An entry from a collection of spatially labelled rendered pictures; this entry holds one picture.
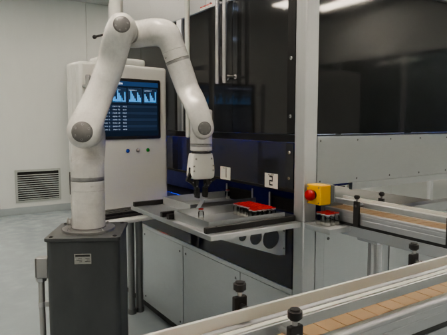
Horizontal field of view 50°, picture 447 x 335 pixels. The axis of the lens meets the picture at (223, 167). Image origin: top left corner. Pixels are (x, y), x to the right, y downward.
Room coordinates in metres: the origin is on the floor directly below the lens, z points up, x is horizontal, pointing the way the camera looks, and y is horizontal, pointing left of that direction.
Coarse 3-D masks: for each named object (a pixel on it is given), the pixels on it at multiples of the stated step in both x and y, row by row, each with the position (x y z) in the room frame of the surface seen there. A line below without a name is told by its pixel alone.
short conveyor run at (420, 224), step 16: (336, 208) 1.77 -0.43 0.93; (352, 208) 1.79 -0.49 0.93; (368, 208) 1.67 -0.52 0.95; (384, 208) 1.61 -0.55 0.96; (400, 208) 1.63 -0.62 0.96; (416, 208) 1.58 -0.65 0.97; (352, 224) 1.70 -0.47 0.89; (368, 224) 1.64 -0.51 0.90; (384, 224) 1.58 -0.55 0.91; (400, 224) 1.53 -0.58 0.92; (416, 224) 1.48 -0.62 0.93; (432, 224) 1.50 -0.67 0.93; (368, 240) 1.63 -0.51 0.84; (384, 240) 1.58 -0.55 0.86; (400, 240) 1.52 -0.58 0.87; (416, 240) 1.48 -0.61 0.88; (432, 240) 1.43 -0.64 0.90; (432, 256) 1.43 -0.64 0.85
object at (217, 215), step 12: (228, 204) 1.96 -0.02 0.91; (180, 216) 1.78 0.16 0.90; (192, 216) 1.71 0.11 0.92; (204, 216) 1.87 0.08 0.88; (216, 216) 1.87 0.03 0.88; (228, 216) 1.87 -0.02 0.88; (240, 216) 1.87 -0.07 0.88; (252, 216) 1.71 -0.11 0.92; (264, 216) 1.73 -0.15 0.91; (276, 216) 1.77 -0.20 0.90
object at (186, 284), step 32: (160, 256) 2.80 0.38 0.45; (192, 256) 2.47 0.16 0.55; (320, 256) 1.80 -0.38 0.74; (352, 256) 1.91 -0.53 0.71; (384, 256) 2.02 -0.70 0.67; (160, 288) 2.81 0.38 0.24; (192, 288) 2.47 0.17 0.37; (224, 288) 2.21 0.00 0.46; (256, 288) 2.00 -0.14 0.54; (288, 288) 1.82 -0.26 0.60; (192, 320) 2.48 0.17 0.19
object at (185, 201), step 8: (208, 192) 2.30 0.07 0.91; (216, 192) 2.32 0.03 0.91; (224, 192) 2.35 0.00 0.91; (168, 200) 2.12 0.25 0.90; (176, 200) 2.06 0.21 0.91; (184, 200) 2.23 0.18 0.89; (192, 200) 2.25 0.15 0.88; (208, 200) 2.26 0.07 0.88; (216, 200) 2.26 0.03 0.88; (224, 200) 2.26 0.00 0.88; (232, 200) 2.07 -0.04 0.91; (240, 200) 2.09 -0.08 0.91; (248, 200) 2.11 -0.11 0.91; (176, 208) 2.06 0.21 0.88; (184, 208) 1.99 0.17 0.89
